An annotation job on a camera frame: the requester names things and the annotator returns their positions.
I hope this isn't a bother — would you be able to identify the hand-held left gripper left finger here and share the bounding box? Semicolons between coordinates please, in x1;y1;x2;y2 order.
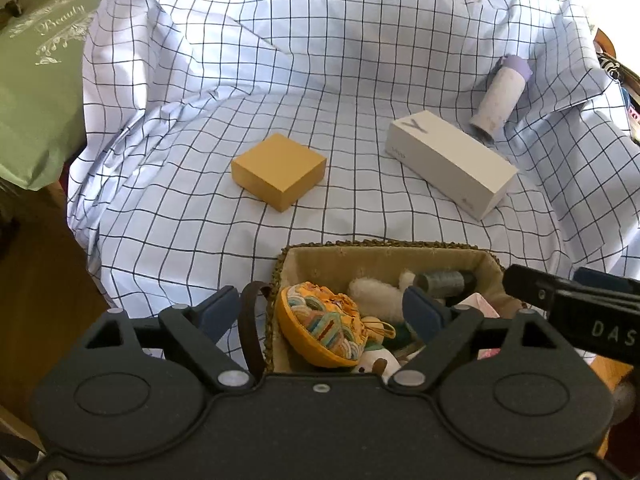
66;284;257;394

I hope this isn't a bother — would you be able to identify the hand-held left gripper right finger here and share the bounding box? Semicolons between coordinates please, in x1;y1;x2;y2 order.
388;285;592;391

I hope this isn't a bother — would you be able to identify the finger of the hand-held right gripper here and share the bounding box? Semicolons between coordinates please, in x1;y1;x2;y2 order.
502;263;576;314
574;267;640;294

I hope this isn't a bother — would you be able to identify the dark cylindrical tube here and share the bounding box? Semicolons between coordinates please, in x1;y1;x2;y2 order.
414;269;476;306

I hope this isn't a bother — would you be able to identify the white cloth with pink edging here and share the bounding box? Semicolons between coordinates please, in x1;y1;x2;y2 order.
450;292;503;361

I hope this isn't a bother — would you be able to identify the white plush toy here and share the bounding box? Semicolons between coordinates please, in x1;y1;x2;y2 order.
347;276;406;324

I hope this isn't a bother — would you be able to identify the woven basket with fabric liner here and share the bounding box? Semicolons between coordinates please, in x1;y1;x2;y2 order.
239;241;521;379

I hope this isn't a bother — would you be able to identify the small round plush toy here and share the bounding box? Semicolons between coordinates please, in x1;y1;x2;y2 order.
357;345;404;376

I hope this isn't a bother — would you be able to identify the yellow patterned pouch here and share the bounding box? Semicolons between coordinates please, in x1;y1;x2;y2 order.
274;282;396;369

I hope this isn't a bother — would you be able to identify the white rectangular box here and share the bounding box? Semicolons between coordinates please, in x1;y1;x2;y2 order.
385;110;520;222

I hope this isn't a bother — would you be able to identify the mustard yellow box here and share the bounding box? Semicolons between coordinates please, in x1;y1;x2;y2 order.
231;133;329;213

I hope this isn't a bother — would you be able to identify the white bottle with purple lid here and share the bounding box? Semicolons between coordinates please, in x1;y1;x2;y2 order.
468;53;531;145

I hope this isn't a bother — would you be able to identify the black and white striped pouch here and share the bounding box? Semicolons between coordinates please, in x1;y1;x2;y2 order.
597;52;624;81

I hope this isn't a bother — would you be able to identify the blue checked bed sheet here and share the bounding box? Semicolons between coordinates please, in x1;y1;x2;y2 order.
65;0;640;361

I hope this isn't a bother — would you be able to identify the green printed bag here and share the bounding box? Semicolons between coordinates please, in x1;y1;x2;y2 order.
0;0;109;191

